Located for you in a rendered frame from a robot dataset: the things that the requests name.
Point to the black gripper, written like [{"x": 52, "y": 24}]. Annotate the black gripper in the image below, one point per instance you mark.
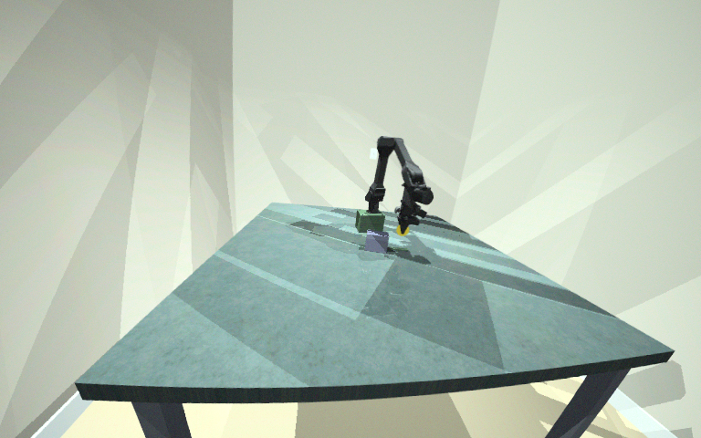
[{"x": 406, "y": 216}]

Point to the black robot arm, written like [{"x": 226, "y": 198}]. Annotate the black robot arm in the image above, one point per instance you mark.
[{"x": 414, "y": 187}]

